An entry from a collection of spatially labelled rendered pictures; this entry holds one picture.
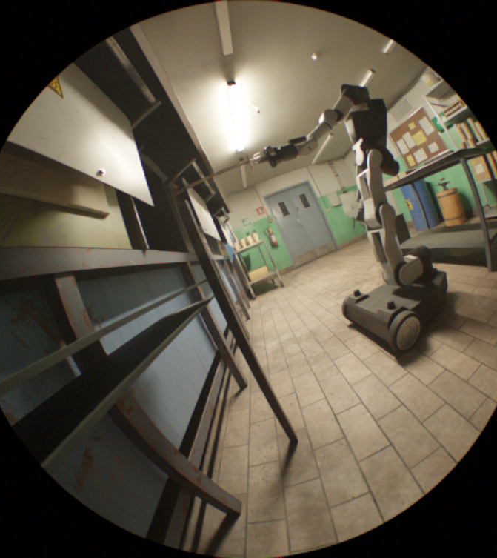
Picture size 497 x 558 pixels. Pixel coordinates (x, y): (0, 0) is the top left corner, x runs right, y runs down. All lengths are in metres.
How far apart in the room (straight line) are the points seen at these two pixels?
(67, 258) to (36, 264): 0.08
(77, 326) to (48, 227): 0.20
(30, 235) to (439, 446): 1.07
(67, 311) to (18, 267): 0.12
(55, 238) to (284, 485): 0.89
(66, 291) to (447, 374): 1.16
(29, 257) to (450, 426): 1.09
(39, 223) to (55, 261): 0.08
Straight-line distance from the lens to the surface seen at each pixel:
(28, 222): 0.43
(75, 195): 0.54
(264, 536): 0.74
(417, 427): 0.80
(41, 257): 0.41
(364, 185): 1.28
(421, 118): 4.41
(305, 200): 5.62
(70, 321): 0.40
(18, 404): 0.39
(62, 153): 0.38
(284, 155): 1.09
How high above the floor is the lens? 0.68
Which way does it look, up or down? 5 degrees down
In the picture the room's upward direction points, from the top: 24 degrees counter-clockwise
